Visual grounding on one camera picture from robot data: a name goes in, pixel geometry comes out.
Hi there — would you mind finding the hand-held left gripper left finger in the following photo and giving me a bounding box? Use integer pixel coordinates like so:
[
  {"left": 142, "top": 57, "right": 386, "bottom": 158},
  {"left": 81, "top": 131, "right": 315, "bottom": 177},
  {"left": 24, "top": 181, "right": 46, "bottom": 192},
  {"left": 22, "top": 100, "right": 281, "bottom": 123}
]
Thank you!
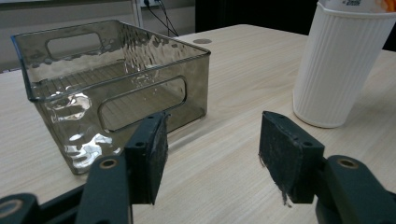
[{"left": 76, "top": 111, "right": 170, "bottom": 224}]

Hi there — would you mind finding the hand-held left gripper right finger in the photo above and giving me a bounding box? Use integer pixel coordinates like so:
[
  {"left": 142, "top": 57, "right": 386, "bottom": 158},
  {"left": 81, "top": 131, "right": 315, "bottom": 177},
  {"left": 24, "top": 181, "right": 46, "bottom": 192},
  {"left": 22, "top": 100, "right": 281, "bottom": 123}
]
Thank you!
[{"left": 258, "top": 110, "right": 396, "bottom": 224}]

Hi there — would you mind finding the clear grey plastic bin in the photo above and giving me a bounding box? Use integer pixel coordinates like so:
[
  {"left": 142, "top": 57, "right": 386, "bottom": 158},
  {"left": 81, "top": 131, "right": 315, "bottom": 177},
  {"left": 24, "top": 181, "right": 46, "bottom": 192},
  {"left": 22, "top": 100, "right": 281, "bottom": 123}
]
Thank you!
[{"left": 10, "top": 20, "right": 212, "bottom": 175}]

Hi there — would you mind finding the white ribbed cup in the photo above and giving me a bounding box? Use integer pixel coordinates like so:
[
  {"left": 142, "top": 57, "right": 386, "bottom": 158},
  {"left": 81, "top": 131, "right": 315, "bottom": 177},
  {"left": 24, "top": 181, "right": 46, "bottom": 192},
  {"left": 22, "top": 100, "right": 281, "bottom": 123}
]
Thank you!
[{"left": 292, "top": 0, "right": 396, "bottom": 129}]

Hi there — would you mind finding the black cable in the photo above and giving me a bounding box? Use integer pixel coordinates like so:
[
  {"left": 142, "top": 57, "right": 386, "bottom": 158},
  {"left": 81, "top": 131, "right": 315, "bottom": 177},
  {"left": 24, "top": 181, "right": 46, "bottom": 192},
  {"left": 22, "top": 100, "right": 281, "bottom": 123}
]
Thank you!
[{"left": 143, "top": 0, "right": 180, "bottom": 37}]

